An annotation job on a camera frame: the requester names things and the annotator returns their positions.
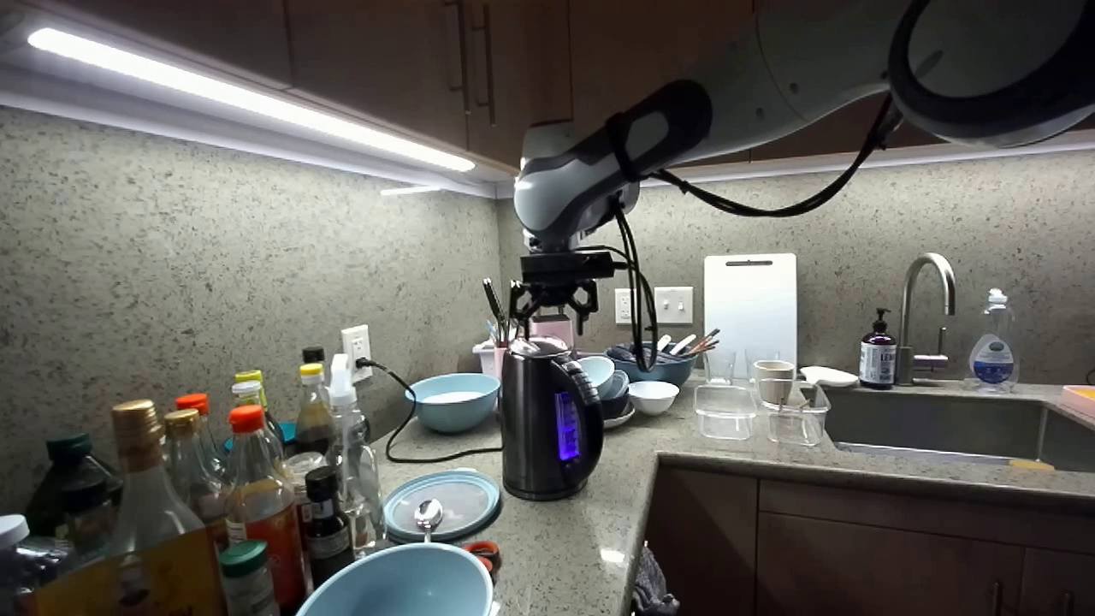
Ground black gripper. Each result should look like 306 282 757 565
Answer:
506 252 616 333

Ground black electric kettle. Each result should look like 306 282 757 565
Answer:
499 340 604 499

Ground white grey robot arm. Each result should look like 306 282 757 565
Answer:
510 0 1095 321

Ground pink knife block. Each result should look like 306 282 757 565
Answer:
471 320 576 385

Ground stacked bowls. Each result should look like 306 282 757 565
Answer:
579 357 638 429

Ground blue dish basin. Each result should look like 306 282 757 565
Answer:
609 345 693 387

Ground small white bowl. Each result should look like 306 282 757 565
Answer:
629 381 677 415

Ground light blue bowl back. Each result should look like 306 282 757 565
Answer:
411 372 499 434

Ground light blue bowl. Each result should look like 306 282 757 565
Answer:
297 544 498 616
411 372 499 434

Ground white cutting board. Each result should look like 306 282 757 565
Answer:
705 252 799 375

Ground clear glass container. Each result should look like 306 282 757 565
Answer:
695 354 757 443

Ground beige cup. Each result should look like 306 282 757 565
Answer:
754 359 799 406

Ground light blue plate with spoon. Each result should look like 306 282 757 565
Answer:
385 469 502 544

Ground yellow cap bottle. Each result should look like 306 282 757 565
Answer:
297 362 333 453

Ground white spray bottle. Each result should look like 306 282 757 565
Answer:
330 354 385 553

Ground light blue bowl front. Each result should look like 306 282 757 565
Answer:
297 544 498 616

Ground small dark sauce bottle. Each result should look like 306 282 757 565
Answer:
306 464 352 586

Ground dark soap dispenser bottle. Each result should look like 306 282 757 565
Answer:
859 310 896 389

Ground orange cap sauce bottle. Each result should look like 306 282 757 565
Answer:
226 403 307 616

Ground chrome faucet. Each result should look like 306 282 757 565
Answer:
896 249 961 387

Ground clear blue dish soap bottle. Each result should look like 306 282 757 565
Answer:
968 286 1017 389

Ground amber oil bottle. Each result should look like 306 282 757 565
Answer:
30 402 224 616

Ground dark green cap bottle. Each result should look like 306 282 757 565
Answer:
28 434 123 561

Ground under cabinet light strip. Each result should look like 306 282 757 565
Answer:
28 26 477 175

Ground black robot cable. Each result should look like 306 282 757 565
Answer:
614 95 903 370

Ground white wall outlet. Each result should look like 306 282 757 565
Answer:
341 325 374 385

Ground black kettle power cord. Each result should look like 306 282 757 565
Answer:
352 357 506 469

